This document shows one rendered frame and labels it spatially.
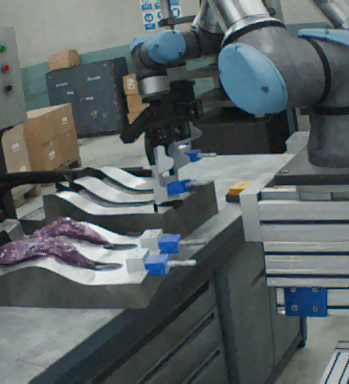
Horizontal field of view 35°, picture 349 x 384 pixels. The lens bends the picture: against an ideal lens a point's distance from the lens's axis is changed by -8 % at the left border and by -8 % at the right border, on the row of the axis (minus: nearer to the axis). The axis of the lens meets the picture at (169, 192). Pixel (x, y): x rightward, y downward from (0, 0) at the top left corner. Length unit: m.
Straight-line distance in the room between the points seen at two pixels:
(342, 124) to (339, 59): 0.11
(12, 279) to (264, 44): 0.69
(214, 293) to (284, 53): 0.86
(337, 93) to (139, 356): 0.72
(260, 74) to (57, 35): 8.59
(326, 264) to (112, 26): 7.95
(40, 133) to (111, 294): 4.89
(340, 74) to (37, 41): 8.85
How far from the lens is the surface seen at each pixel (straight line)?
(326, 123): 0.96
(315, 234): 1.01
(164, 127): 1.36
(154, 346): 1.35
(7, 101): 2.16
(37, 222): 1.62
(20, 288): 1.20
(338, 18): 1.57
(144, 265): 1.14
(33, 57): 9.71
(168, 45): 1.27
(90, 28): 9.01
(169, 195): 1.39
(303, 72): 0.88
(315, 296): 1.11
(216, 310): 1.60
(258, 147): 5.33
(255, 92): 0.86
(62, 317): 1.14
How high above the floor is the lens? 1.28
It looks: 15 degrees down
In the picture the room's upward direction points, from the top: 10 degrees counter-clockwise
